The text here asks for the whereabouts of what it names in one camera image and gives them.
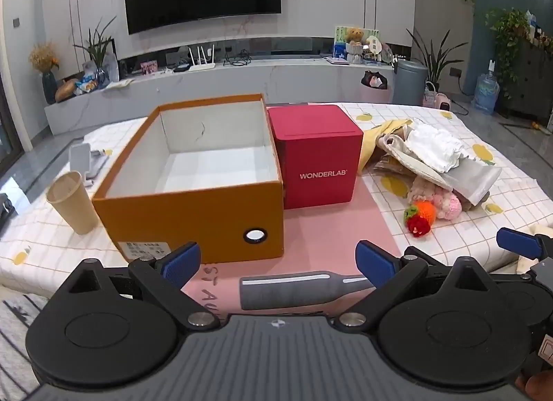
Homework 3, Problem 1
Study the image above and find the pink small heater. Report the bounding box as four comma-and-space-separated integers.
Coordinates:
423, 81, 452, 111

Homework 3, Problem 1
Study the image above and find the orange red crochet toy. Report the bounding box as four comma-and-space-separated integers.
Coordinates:
403, 200, 437, 238

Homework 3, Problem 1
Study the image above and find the yellow cloth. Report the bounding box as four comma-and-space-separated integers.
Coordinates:
357, 118, 412, 175

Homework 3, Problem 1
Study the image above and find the dark cabinet with ivy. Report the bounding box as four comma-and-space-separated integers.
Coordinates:
486, 9, 552, 126

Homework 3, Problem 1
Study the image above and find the white wifi router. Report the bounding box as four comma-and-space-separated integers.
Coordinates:
187, 43, 216, 72

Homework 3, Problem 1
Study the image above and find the orange cardboard storage box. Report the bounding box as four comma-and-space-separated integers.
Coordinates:
92, 94, 284, 264

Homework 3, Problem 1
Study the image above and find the grey cylindrical bin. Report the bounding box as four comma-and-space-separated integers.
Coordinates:
392, 59, 428, 106

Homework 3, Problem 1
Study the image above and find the checked lemon tablecloth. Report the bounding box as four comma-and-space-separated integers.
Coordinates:
1, 103, 552, 295

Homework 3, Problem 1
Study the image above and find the small teddy bear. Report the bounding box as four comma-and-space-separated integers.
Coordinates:
346, 27, 364, 45

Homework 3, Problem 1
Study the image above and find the pink waste bin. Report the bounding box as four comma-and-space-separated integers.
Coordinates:
359, 71, 393, 103

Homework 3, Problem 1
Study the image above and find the grey plastic pouch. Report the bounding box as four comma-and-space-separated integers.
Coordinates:
441, 158, 502, 206

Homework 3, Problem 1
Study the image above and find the beige paper cup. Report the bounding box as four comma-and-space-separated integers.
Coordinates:
46, 171, 99, 235

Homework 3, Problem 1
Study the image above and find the dried flowers vase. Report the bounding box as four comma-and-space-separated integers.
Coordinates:
28, 41, 59, 105

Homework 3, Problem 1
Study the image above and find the pink crochet toy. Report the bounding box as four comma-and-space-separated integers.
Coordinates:
408, 176, 462, 220

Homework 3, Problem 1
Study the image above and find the blue water bottle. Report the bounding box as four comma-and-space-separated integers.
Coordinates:
471, 59, 499, 115

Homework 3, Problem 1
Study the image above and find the person's right hand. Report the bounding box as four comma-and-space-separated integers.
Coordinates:
516, 370, 553, 401

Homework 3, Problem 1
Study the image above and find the green potted plant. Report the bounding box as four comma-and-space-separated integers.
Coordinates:
72, 16, 116, 85

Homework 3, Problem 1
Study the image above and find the red Wonderlab box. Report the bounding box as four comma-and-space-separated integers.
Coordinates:
268, 104, 363, 209

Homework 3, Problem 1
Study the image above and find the tall leafy floor plant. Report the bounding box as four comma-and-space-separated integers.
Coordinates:
407, 29, 468, 85

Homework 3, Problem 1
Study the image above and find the grey phone stand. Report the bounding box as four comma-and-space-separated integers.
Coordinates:
68, 142, 112, 187

